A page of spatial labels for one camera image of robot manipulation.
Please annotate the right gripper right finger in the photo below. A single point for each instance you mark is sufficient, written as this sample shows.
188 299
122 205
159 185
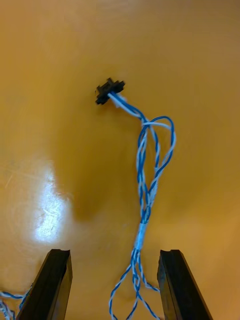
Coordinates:
180 287

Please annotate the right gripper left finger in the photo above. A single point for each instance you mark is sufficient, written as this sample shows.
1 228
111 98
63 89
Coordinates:
47 287

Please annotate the blue-white harness black connector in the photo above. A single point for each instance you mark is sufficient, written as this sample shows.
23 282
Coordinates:
140 237

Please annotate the yellow-orange plastic bin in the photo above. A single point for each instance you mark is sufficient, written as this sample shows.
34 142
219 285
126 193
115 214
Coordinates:
50 100

